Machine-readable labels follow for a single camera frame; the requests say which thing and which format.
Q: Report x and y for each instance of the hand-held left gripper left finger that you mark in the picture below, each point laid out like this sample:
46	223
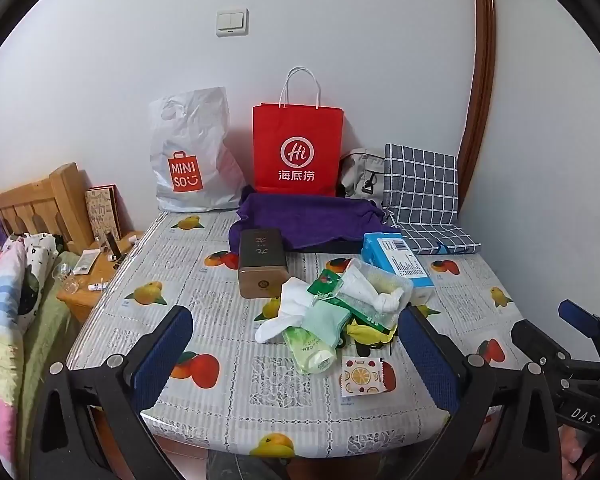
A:
165	355

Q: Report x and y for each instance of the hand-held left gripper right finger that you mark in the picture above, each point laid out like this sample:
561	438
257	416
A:
427	355

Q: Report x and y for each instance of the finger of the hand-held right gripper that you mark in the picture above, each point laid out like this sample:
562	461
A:
580	316
537	340

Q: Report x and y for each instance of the yellow black striped pouch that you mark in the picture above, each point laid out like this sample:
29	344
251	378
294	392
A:
365	334

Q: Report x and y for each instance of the light green tissue packet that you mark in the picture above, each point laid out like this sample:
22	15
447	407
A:
310	347

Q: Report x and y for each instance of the clear bag with green label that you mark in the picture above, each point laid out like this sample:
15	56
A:
325	285

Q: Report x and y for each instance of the white sock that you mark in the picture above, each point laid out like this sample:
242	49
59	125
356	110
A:
285	315

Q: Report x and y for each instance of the person's right hand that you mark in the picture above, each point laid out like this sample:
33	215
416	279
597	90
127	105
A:
577	452

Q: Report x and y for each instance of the fruit print square packet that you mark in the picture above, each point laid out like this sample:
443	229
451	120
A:
361	376

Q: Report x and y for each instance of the small white lip balm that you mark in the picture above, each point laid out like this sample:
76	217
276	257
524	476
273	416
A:
96	287

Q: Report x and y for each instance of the blue tissue pack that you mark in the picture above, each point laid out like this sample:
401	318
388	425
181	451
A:
400	260

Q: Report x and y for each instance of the wooden nightstand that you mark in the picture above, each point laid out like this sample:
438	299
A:
100	280

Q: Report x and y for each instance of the fruit print tablecloth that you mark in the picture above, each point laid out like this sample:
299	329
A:
260	395

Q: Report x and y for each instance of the small black bottle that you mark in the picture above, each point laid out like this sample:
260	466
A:
112	246

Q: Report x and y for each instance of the white tube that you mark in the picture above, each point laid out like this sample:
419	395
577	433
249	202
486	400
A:
86	262

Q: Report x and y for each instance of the clear glass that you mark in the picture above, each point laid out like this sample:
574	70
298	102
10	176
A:
67	280

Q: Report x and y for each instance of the dark green gold box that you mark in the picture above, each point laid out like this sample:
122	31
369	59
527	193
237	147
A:
262	260

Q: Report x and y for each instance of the spotted white pillow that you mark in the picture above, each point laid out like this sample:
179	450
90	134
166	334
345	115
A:
35	270

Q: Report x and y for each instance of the patterned notebook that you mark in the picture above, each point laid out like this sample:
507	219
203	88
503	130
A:
102	210

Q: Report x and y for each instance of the grey checked cushion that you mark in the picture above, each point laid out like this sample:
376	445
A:
420	195

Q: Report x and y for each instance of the purple towel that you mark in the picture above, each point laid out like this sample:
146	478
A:
310	220

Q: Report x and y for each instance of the wooden headboard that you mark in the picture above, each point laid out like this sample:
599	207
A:
55	200

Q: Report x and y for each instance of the grey backpack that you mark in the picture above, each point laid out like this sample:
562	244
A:
360	175

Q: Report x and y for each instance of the white plastic shopping bag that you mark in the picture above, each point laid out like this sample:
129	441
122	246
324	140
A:
195	160

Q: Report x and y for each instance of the red paper bag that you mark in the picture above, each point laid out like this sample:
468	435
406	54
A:
297	150

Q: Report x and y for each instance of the brown wooden door frame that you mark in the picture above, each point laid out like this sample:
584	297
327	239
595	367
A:
482	60

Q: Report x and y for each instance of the white wall switch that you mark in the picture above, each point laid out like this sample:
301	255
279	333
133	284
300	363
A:
232	22

